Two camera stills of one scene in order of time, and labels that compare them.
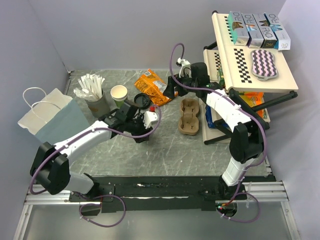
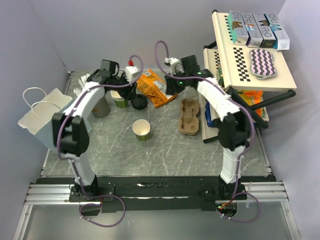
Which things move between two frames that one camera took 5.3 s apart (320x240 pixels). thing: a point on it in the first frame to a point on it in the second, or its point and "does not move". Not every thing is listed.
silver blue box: x=255 y=40 does not move
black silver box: x=270 y=40 does not move
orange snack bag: x=154 y=87 does not move
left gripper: x=144 y=127 to x=129 y=92
